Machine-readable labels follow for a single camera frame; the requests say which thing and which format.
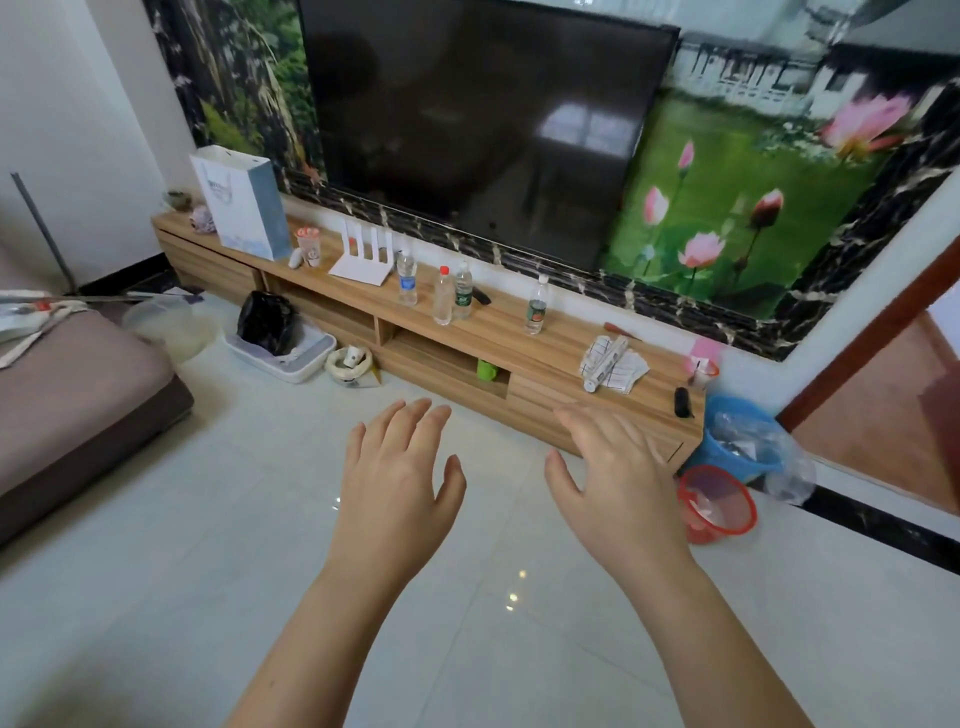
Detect white paper sheets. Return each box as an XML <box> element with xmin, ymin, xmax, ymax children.
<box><xmin>578</xmin><ymin>335</ymin><xmax>651</xmax><ymax>396</ymax></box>

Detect person's left forearm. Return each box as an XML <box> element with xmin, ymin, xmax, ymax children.
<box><xmin>225</xmin><ymin>555</ymin><xmax>421</xmax><ymax>728</ymax></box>

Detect white cloth bag strap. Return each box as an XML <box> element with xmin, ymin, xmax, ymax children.
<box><xmin>0</xmin><ymin>289</ymin><xmax>91</xmax><ymax>370</ymax></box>

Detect clear plastic basin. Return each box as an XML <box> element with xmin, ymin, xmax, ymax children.
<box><xmin>122</xmin><ymin>294</ymin><xmax>219</xmax><ymax>366</ymax></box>

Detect black plastic bag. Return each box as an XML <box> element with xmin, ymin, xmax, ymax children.
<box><xmin>237</xmin><ymin>291</ymin><xmax>298</xmax><ymax>357</ymax></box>

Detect clear plastic bin liner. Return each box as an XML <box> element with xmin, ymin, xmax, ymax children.
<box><xmin>708</xmin><ymin>408</ymin><xmax>818</xmax><ymax>506</ymax></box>

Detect grey metal pole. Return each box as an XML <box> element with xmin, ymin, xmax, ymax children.
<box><xmin>10</xmin><ymin>172</ymin><xmax>81</xmax><ymax>295</ymax></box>

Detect person's right forearm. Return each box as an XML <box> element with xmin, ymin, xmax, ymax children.
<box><xmin>616</xmin><ymin>558</ymin><xmax>815</xmax><ymax>728</ymax></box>

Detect clear bottle green white label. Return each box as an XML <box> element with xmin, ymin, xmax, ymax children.
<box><xmin>525</xmin><ymin>273</ymin><xmax>551</xmax><ymax>336</ymax></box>

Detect black flat television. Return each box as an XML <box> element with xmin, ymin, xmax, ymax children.
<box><xmin>297</xmin><ymin>0</ymin><xmax>681</xmax><ymax>273</ymax></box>

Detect white plastic tray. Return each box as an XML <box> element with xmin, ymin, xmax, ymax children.
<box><xmin>225</xmin><ymin>322</ymin><xmax>338</xmax><ymax>385</ymax></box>

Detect white round appliance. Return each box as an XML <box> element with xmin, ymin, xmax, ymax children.
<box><xmin>325</xmin><ymin>344</ymin><xmax>382</xmax><ymax>389</ymax></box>

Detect clear bottle red cap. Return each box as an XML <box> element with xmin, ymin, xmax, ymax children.
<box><xmin>433</xmin><ymin>266</ymin><xmax>456</xmax><ymax>327</ymax></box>

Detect lotus flower wall mural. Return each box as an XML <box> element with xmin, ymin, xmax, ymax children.
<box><xmin>142</xmin><ymin>0</ymin><xmax>960</xmax><ymax>363</ymax></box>

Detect red mesh basket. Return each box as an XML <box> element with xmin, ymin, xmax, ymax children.
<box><xmin>678</xmin><ymin>465</ymin><xmax>758</xmax><ymax>546</ymax></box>

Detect blue trash bin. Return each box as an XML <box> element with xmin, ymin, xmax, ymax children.
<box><xmin>681</xmin><ymin>395</ymin><xmax>789</xmax><ymax>486</ymax></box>

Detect wooden television cabinet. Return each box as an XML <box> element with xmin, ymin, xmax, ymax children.
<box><xmin>151</xmin><ymin>210</ymin><xmax>706</xmax><ymax>475</ymax></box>

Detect brown wooden door frame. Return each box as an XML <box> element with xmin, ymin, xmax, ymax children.
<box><xmin>776</xmin><ymin>236</ymin><xmax>960</xmax><ymax>434</ymax></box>

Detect person's left hand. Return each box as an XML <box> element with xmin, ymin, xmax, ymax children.
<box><xmin>328</xmin><ymin>398</ymin><xmax>468</xmax><ymax>593</ymax></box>

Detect brown sofa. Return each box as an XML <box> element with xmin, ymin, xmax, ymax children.
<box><xmin>0</xmin><ymin>243</ymin><xmax>195</xmax><ymax>549</ymax></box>

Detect white and blue paper bag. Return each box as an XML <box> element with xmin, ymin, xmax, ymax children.
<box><xmin>189</xmin><ymin>145</ymin><xmax>293</xmax><ymax>262</ymax></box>

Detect white wireless router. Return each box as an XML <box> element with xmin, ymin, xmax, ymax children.
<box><xmin>328</xmin><ymin>216</ymin><xmax>396</xmax><ymax>287</ymax></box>

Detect person's right hand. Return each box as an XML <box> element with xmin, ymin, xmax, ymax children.
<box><xmin>544</xmin><ymin>402</ymin><xmax>693</xmax><ymax>588</ymax></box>

